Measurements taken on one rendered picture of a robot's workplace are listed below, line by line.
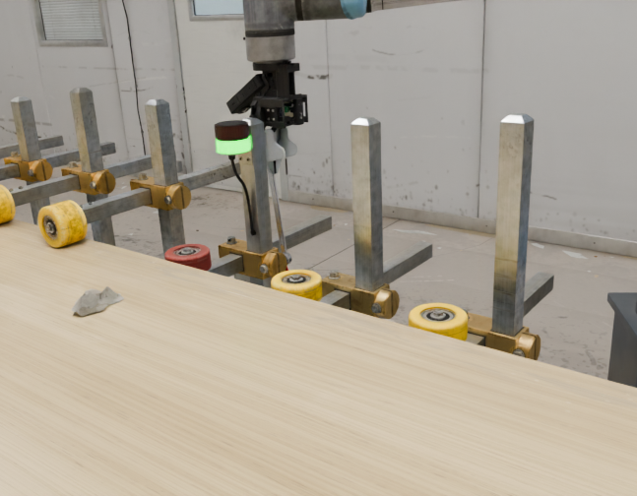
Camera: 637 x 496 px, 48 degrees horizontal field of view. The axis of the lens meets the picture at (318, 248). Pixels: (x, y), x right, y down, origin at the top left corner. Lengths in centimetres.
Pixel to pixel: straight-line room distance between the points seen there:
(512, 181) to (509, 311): 20
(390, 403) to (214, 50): 438
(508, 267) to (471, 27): 297
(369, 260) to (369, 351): 31
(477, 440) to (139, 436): 35
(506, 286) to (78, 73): 540
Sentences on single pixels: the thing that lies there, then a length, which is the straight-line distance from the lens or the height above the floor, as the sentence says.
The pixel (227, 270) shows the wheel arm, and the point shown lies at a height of 85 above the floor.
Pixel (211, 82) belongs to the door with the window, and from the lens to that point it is 511.
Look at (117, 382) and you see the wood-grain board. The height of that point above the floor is 90.
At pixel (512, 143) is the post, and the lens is 101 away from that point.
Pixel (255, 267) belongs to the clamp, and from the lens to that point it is 135.
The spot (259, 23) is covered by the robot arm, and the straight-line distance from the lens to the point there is 131.
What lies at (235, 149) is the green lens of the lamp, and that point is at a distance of 125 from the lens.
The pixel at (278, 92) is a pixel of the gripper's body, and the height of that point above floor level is 116.
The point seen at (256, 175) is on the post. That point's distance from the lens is 130.
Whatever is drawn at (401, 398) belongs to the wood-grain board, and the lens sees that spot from 81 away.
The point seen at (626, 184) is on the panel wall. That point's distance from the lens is 381.
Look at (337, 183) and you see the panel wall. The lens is 455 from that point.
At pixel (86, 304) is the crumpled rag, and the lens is 111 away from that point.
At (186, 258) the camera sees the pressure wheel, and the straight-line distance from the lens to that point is 125.
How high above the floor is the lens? 133
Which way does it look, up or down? 20 degrees down
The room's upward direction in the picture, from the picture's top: 3 degrees counter-clockwise
